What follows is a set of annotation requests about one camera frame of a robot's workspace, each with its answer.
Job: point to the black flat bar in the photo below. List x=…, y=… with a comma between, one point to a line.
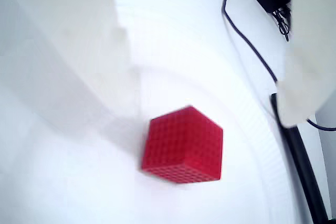
x=302, y=166

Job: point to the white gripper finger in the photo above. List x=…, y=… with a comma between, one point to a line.
x=65, y=32
x=312, y=51

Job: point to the red textured cube block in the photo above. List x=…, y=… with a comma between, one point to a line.
x=181, y=145

